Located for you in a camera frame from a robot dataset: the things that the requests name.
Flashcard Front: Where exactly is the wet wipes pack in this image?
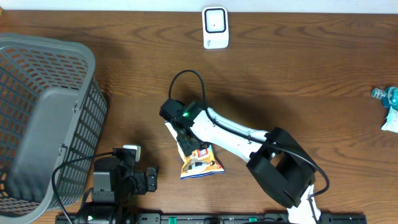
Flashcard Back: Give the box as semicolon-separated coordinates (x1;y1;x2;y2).
164;121;226;180

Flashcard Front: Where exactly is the white barcode scanner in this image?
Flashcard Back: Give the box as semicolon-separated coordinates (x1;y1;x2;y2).
201;6;229;50

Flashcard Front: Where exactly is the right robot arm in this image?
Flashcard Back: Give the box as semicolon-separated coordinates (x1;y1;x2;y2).
159;98;321;223

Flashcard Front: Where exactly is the mint green wipes packet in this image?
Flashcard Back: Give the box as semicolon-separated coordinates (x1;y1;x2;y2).
381;107;398;133

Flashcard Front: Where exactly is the teal mouthwash bottle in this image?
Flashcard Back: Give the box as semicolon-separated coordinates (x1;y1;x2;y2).
371;86;398;110

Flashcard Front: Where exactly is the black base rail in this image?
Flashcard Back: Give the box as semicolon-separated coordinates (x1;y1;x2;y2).
55;212;368;224

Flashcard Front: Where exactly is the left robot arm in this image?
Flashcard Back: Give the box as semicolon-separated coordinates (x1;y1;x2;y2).
72;157;159;224

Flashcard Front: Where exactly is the grey plastic basket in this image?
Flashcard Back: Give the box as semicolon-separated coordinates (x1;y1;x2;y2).
1;33;107;223

